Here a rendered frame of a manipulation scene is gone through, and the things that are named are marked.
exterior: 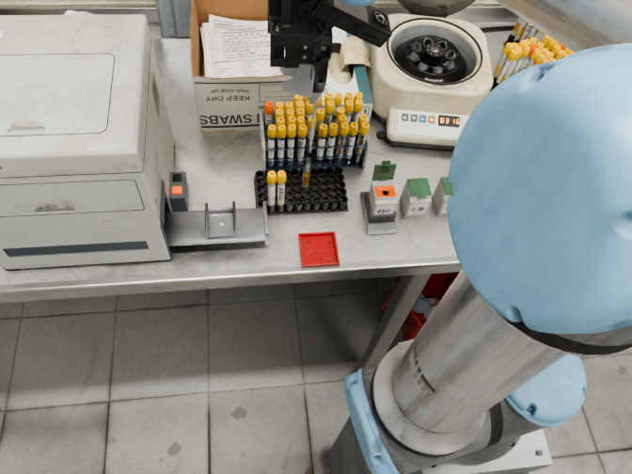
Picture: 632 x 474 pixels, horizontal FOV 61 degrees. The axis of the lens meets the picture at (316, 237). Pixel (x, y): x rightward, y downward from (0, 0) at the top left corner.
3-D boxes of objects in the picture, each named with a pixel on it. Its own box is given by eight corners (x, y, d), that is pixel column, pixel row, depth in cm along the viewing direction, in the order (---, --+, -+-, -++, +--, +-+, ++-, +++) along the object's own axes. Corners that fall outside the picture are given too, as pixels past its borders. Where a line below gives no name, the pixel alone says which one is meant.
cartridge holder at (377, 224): (367, 235, 101) (371, 225, 98) (359, 196, 105) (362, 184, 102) (395, 233, 101) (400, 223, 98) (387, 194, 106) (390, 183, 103)
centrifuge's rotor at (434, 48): (391, 97, 112) (399, 71, 106) (389, 47, 120) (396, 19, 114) (465, 103, 113) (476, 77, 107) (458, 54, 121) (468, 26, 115)
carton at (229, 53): (197, 134, 110) (189, 77, 97) (197, 39, 124) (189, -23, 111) (318, 130, 113) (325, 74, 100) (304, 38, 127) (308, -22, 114)
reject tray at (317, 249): (301, 268, 96) (302, 266, 95) (298, 235, 100) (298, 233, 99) (339, 265, 97) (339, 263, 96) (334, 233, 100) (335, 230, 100)
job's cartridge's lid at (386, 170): (375, 163, 94) (375, 160, 94) (371, 181, 98) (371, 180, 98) (398, 162, 94) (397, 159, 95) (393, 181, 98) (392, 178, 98)
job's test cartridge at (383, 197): (370, 221, 101) (376, 201, 95) (366, 200, 103) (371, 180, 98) (391, 219, 101) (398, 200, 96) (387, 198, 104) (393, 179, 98)
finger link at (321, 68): (308, 76, 79) (313, 25, 72) (321, 76, 79) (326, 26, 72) (311, 100, 77) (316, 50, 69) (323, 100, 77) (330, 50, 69)
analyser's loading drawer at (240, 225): (150, 251, 93) (143, 236, 89) (150, 219, 96) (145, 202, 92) (268, 244, 96) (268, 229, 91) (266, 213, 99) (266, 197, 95)
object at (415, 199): (403, 219, 103) (411, 198, 97) (399, 198, 106) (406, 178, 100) (423, 217, 104) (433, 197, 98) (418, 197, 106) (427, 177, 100)
